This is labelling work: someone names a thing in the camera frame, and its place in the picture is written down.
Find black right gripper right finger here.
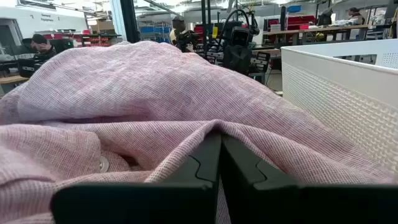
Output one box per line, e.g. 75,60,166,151
221,133,398,224

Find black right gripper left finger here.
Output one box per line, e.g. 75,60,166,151
49,132,222,224

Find pink woven button shirt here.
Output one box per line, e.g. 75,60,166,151
0,40,396,224

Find person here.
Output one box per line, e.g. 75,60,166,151
169,15,188,46
348,6,366,26
30,34,57,59

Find red storage bins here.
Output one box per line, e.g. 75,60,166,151
267,14,317,31

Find long wooden workbench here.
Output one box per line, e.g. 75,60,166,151
262,24,371,47

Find blue storage bins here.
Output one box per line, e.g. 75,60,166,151
139,26,172,44

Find white perforated laundry basket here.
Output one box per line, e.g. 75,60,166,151
280,39,398,175

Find red bin shelf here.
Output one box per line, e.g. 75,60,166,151
35,29,123,48

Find black desk device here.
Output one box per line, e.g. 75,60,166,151
17,57,45,78

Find small wooden desk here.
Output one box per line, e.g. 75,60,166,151
0,74,30,86

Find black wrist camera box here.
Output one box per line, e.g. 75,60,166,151
230,26,251,47

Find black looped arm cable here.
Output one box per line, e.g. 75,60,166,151
221,8,260,37

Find black rig frame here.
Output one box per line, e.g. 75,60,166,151
119,0,213,57

